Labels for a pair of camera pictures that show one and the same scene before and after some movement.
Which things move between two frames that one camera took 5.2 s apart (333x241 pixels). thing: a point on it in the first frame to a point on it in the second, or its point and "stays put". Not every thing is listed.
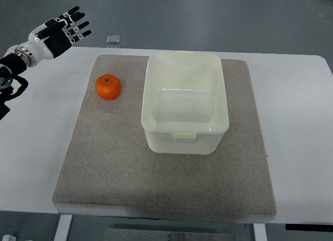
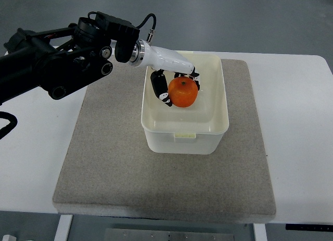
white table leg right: [260, 232] stays put
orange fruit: [107, 86] to [182, 91]
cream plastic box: [184, 109] stays put
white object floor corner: [8, 237] stays put
